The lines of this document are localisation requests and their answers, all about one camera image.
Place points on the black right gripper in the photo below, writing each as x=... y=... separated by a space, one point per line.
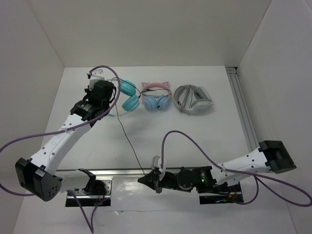
x=152 y=180

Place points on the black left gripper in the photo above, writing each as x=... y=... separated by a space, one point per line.
x=88 y=92

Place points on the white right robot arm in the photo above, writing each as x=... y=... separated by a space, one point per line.
x=270 y=157

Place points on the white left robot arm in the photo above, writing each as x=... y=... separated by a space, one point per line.
x=38 y=174

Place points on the pink and blue cat-ear headphones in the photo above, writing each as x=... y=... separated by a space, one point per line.
x=156 y=102

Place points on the white and grey gaming headset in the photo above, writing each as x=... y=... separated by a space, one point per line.
x=192 y=100

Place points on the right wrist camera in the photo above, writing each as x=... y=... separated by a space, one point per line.
x=157 y=162

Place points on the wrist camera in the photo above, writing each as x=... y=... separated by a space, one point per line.
x=94 y=77
x=157 y=162

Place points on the aluminium table edge rail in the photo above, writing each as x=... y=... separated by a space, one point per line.
x=119 y=172

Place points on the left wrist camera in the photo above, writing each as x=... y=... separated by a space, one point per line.
x=94 y=77

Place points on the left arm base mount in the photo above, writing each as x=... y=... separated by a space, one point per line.
x=98 y=193

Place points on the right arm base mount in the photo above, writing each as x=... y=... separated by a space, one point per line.
x=232 y=194

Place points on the aluminium side rail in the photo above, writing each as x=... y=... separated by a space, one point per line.
x=242 y=108

